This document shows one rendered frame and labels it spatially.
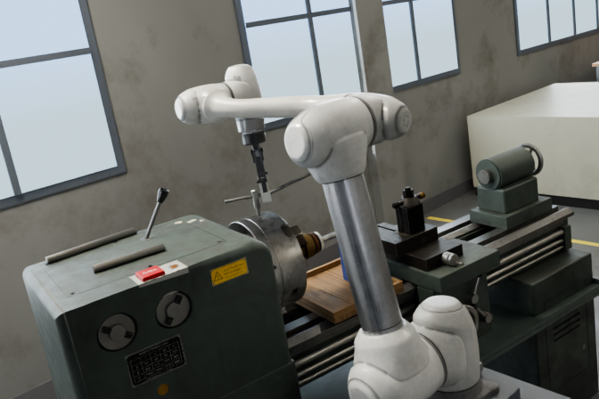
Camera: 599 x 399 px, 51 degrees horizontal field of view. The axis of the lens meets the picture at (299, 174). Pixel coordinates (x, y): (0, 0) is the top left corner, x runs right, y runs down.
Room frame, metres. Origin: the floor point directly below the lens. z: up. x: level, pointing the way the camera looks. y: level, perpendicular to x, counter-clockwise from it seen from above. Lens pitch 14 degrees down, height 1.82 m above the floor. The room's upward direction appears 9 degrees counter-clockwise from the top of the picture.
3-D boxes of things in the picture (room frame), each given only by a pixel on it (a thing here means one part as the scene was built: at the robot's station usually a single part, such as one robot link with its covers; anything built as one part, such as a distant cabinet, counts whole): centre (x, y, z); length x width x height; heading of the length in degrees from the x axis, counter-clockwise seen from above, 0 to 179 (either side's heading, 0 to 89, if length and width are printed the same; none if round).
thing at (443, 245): (2.21, -0.34, 0.95); 0.43 x 0.18 x 0.04; 31
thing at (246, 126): (1.96, 0.13, 1.54); 0.09 x 0.09 x 0.06
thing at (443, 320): (1.46, -0.30, 0.97); 0.18 x 0.16 x 0.22; 128
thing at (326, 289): (2.07, -0.07, 0.89); 0.36 x 0.30 x 0.04; 31
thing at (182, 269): (1.52, 0.40, 1.23); 0.13 x 0.08 x 0.06; 121
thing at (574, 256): (2.54, -0.89, 0.34); 0.44 x 0.40 x 0.68; 31
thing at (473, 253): (2.22, -0.40, 0.90); 0.53 x 0.30 x 0.06; 31
